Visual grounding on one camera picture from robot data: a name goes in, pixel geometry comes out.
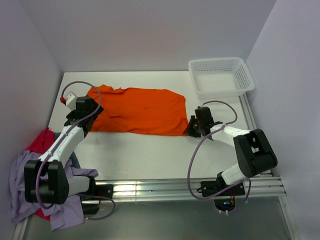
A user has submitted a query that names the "orange t shirt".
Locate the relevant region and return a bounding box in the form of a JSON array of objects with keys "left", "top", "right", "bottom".
[{"left": 87, "top": 85, "right": 188, "bottom": 136}]

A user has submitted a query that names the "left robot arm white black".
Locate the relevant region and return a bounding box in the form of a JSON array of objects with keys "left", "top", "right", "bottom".
[{"left": 24, "top": 96, "right": 104, "bottom": 205}]

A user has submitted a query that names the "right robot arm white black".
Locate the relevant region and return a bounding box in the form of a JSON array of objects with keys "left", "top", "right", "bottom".
[{"left": 184, "top": 106, "right": 278, "bottom": 195}]

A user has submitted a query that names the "white perforated plastic basket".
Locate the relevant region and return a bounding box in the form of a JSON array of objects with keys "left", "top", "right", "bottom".
[{"left": 188, "top": 57, "right": 255, "bottom": 100}]

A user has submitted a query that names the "red t shirt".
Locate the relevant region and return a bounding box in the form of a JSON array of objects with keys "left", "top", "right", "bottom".
[{"left": 25, "top": 128, "right": 55, "bottom": 154}]

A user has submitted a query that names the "teal blue t shirt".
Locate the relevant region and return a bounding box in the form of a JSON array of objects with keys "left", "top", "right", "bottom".
[{"left": 69, "top": 151, "right": 81, "bottom": 169}]

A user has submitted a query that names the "lavender t shirt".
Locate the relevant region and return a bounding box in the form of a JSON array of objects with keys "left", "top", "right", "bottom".
[{"left": 9, "top": 150, "right": 98, "bottom": 231}]

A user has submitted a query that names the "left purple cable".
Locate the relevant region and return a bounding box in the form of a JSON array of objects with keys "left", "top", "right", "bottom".
[{"left": 36, "top": 81, "right": 117, "bottom": 221}]

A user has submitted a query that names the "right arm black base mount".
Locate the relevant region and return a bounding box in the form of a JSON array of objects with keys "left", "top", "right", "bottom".
[{"left": 196, "top": 180, "right": 246, "bottom": 213}]

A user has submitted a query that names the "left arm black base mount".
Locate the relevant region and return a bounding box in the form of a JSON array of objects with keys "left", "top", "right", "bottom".
[{"left": 78, "top": 184, "right": 116, "bottom": 221}]

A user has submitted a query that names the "aluminium front rail frame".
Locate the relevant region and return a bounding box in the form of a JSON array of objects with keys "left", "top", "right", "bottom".
[{"left": 13, "top": 176, "right": 300, "bottom": 240}]

